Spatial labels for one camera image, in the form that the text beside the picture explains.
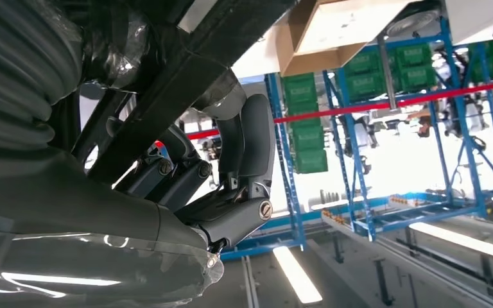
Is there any green storage bin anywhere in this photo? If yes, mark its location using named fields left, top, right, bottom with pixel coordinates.
left=393, top=42, right=437, bottom=93
left=469, top=40, right=493, bottom=83
left=291, top=121, right=329, bottom=175
left=282, top=73, right=320, bottom=116
left=343, top=51, right=388, bottom=102

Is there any grey belt post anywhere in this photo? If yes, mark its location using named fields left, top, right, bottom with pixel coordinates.
left=376, top=36, right=399, bottom=112

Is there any long ceiling light strip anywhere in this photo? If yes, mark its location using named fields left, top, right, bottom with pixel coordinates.
left=408, top=221, right=493, bottom=262
left=272, top=246, right=324, bottom=305

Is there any white orange label plate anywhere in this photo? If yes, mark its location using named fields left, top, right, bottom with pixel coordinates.
left=387, top=194, right=427, bottom=210
left=320, top=208, right=358, bottom=239

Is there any tall blue storage rack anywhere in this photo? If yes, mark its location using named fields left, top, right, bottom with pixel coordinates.
left=264, top=17, right=493, bottom=252

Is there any brown cardboard box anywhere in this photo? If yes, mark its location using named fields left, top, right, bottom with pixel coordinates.
left=276, top=0, right=422, bottom=78

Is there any red barrier belt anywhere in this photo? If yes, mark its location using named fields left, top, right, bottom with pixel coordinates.
left=186, top=78, right=493, bottom=141

